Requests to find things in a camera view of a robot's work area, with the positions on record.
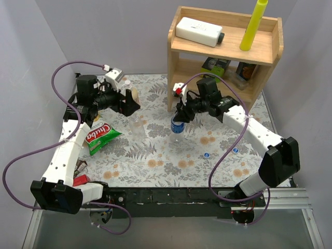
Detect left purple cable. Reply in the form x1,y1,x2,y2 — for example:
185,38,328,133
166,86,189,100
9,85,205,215
2,61,132,235

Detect black orange small box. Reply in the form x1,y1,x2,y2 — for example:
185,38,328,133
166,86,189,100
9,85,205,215
236,62,257,81

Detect clear bottle on shelf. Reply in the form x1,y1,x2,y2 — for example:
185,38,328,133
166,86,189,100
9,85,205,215
228,71,249,90

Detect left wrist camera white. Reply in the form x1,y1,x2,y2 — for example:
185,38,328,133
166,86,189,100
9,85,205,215
105,68,124,92

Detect beige pump soap bottle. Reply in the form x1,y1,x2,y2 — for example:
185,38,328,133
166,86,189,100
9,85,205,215
121,80,140,104

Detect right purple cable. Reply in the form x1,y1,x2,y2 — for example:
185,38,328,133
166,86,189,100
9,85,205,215
182,72,271,226

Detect green Chuba cassava chips bag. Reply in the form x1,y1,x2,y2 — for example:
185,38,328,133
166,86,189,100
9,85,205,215
85,121,122,156

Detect clear empty plastic bottle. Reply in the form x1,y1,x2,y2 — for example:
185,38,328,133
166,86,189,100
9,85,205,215
129,114,146,141

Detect yellow plastic tube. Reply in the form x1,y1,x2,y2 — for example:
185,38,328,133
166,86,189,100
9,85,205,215
239,0,268,51

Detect floral patterned table mat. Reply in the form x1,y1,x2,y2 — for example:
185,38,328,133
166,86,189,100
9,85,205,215
79,74,261,187

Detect blue label water bottle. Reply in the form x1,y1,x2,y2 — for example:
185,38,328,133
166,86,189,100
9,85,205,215
170,117,185,143

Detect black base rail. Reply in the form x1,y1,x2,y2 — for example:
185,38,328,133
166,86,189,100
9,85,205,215
80,186,265,220

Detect aluminium frame rail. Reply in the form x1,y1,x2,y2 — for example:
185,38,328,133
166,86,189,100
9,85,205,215
33,188,312,212

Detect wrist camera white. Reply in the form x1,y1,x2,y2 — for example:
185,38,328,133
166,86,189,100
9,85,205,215
105,68,124,92
172,82,188,104

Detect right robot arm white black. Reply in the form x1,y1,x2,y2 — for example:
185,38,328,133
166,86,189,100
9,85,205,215
172,77,300,206

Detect purple cable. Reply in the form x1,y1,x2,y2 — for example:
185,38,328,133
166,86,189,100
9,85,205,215
2,61,132,235
182,72,271,226

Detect red white small carton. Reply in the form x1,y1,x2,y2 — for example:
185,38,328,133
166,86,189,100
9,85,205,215
73,174,90,187

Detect wooden two-tier shelf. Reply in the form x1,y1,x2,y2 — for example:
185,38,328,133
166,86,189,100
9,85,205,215
167,6,284,110

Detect green black small box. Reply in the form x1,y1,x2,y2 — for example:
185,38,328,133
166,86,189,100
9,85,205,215
201,57,231,78

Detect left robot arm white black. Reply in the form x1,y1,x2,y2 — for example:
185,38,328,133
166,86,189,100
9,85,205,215
31,71,140,214

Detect white rectangular plastic jug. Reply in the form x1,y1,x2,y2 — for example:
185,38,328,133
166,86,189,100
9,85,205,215
175,17,225,47

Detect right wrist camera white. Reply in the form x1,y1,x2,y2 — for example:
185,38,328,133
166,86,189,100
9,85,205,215
172,82,188,104

